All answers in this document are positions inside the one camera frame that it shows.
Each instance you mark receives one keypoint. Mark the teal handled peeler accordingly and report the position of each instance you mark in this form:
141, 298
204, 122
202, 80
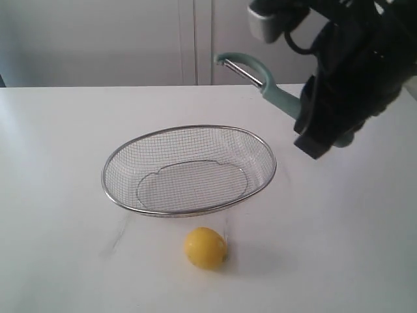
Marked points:
268, 88

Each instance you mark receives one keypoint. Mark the yellow lemon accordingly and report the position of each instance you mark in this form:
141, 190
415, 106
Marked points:
205, 248

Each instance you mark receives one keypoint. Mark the oval steel mesh basket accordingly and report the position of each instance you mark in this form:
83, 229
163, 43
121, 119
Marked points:
187, 171

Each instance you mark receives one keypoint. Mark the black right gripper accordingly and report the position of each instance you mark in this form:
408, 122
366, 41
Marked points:
365, 53

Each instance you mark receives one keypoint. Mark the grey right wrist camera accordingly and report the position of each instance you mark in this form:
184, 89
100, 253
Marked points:
268, 19

